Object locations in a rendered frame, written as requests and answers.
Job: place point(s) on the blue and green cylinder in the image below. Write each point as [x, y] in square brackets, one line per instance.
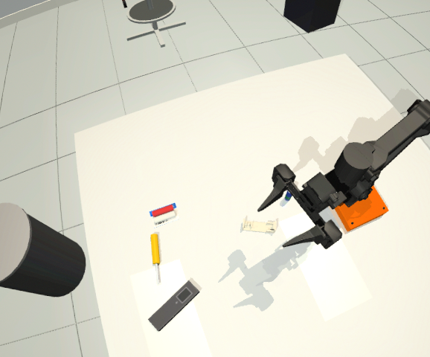
[288, 196]

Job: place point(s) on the yellow-handled screwdriver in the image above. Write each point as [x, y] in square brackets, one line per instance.
[155, 250]

